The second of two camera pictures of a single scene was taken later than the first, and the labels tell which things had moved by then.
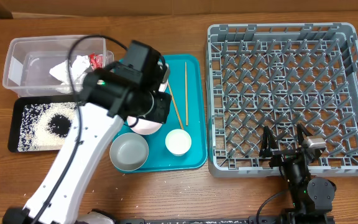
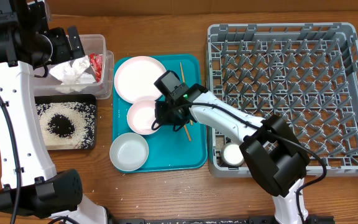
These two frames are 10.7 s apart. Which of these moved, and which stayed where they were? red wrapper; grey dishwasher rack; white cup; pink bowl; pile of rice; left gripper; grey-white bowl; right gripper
Moved: left gripper; right gripper; white cup
Stayed: red wrapper; pile of rice; pink bowl; grey-white bowl; grey dishwasher rack
